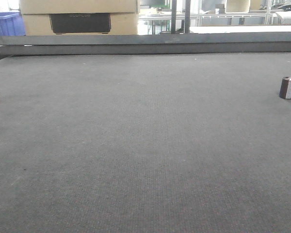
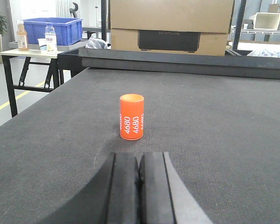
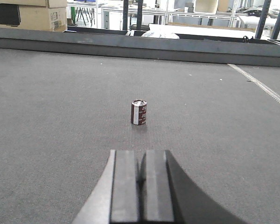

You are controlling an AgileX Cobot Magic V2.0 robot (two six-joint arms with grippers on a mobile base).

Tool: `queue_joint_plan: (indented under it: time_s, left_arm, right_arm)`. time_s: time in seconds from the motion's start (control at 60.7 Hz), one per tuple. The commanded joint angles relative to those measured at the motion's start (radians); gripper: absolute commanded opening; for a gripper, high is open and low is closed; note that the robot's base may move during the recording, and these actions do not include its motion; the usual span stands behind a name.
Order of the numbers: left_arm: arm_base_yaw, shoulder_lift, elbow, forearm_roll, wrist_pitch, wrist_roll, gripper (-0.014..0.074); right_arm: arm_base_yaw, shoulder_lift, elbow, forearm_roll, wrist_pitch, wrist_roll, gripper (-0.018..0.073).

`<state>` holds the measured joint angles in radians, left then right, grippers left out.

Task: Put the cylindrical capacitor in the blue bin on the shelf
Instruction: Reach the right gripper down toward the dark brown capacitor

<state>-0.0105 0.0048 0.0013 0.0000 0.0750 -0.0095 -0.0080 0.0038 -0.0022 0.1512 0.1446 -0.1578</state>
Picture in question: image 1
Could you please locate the large cardboard box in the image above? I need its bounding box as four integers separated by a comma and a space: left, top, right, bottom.
19, 0, 140, 35

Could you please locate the brown cylindrical capacitor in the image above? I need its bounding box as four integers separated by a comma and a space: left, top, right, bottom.
279, 77, 291, 100

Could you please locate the blue plastic crate background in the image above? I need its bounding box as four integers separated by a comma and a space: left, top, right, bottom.
0, 11, 26, 36

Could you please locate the dark grey table edge rail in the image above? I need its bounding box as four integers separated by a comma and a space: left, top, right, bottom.
0, 32, 291, 56

